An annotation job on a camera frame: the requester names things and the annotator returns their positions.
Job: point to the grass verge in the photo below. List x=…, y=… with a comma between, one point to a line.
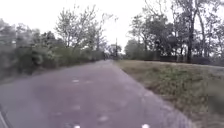
x=173, y=80

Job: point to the grey asphalt path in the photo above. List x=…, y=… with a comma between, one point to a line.
x=93, y=90

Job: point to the robot's own part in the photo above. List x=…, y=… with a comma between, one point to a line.
x=145, y=126
x=77, y=126

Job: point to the row of trees and bushes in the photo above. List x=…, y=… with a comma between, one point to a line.
x=40, y=53

